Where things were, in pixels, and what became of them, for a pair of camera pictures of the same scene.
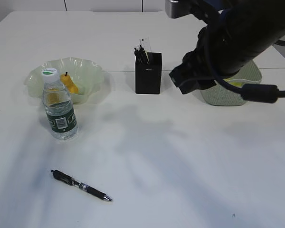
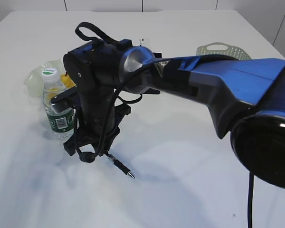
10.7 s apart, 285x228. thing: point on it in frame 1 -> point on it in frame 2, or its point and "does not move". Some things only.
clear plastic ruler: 145,44 does not move
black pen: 71,181 -> 120,165
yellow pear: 66,79 does not move
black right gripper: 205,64 -> 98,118
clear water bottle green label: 59,107 does not move
